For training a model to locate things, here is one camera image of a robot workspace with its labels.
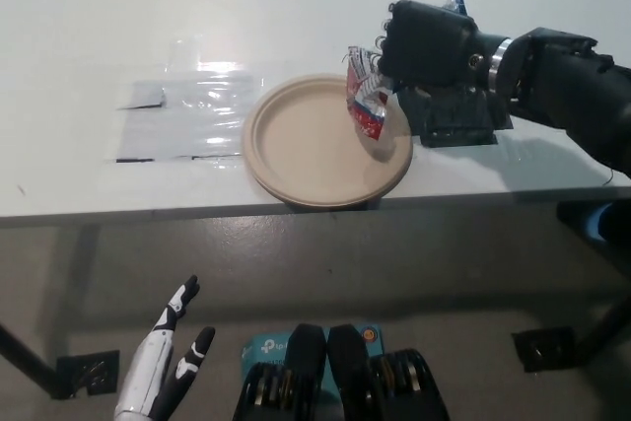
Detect teal cardboard box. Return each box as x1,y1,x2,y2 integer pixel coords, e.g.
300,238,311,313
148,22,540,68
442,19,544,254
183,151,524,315
240,324,384,421

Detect sunflower seed bag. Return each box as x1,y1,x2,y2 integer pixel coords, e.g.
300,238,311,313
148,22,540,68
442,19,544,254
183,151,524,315
343,0,469,142

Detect black table leg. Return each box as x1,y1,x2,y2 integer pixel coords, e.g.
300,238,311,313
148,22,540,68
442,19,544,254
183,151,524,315
0,320,66,401
576,291,631,359

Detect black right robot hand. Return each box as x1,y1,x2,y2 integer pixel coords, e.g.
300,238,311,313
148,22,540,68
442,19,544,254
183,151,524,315
373,0,510,93

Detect black floor tape patch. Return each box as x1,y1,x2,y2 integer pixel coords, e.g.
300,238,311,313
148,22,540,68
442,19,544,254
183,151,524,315
510,326,579,375
54,349,121,398

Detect black and blue object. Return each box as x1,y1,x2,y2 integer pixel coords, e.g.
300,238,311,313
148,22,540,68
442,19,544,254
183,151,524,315
555,200,631,246

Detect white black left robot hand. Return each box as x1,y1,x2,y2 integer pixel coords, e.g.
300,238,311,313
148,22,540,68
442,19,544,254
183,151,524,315
112,274,217,421

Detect clear plastic sheet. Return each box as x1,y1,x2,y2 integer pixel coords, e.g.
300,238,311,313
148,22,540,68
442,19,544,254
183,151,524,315
113,76,265,164

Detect black tape patch on table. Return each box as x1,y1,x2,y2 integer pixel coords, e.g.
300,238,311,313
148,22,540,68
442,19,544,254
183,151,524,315
395,84,514,149

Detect beige paper plate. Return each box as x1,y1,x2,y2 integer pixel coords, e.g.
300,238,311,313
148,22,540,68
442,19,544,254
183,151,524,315
241,73,414,208

